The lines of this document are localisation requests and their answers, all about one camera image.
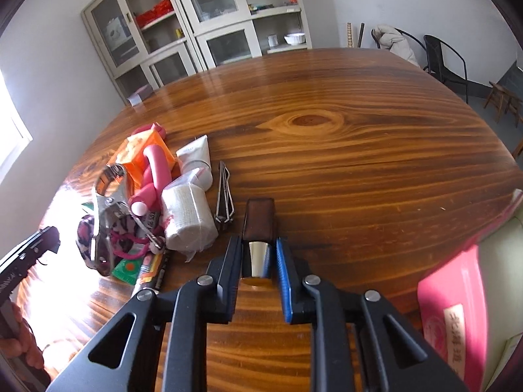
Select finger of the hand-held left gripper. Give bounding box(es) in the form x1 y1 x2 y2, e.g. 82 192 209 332
20 226 60 272

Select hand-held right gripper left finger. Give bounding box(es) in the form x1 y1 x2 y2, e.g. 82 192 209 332
46 235 244 392

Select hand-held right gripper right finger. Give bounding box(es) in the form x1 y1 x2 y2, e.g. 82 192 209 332
276 237 470 392

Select brown leather and metal case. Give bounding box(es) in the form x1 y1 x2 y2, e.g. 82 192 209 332
241 198 277 290

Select green and white ointment tube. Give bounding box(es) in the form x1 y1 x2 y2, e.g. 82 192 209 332
112 249 144 287

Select white squeeze tube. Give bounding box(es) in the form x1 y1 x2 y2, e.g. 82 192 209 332
177 135 214 190

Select pink cardboard box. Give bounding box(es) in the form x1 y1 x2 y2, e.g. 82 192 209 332
417 190 523 392

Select red items on shelf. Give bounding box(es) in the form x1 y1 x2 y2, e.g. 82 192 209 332
135 0 176 28

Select person's left hand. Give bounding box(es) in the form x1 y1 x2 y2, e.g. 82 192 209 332
0 303 45 371

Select pink leopard print fabric pouch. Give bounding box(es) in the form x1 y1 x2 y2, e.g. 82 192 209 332
76 212 152 279

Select black pen with yellow label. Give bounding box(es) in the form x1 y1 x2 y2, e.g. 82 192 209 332
131 250 172 300

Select large metal spring clamp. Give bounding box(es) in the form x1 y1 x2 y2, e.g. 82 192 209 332
91 163 166 276

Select gauze roll in plastic bag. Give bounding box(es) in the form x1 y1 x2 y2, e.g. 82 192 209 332
160 171 220 263

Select bright window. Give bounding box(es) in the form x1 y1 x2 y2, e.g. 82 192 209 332
0 69 33 184

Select orange snack packet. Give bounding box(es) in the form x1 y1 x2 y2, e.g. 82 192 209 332
108 131 180 197

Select pink foam hair curler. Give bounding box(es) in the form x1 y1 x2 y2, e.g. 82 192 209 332
128 122 174 217

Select small grey card box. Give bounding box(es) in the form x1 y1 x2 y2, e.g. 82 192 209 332
127 85 154 107

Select white appliance carton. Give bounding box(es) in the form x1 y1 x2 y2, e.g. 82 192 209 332
104 16 126 44

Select beige padded jacket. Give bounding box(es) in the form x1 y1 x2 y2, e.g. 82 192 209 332
374 24 421 68

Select black metal armchair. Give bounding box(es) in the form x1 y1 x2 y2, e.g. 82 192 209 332
371 24 426 71
423 35 470 104

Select small wooden stool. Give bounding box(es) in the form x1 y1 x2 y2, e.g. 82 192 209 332
507 97 523 128
486 82 518 124

